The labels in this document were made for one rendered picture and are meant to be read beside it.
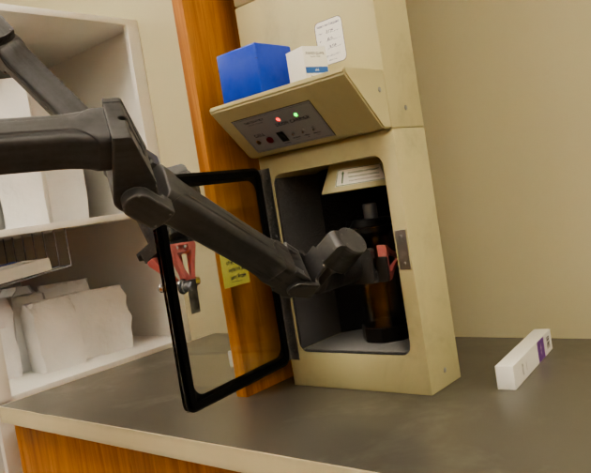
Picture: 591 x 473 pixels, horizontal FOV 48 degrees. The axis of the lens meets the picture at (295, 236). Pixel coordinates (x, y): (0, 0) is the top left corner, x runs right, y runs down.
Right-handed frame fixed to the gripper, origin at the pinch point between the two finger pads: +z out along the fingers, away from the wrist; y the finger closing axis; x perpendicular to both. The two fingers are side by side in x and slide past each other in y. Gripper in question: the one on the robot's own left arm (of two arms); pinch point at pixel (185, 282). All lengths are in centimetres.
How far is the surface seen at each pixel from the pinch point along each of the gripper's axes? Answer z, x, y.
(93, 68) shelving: -107, -74, 65
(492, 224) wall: 15, -63, -32
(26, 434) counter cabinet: 4, -2, 70
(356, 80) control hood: -12.0, -10.5, -43.6
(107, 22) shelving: -102, -61, 38
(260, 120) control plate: -19.4, -12.7, -22.7
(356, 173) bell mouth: -3.3, -23.1, -28.8
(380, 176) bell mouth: -0.4, -25.1, -31.7
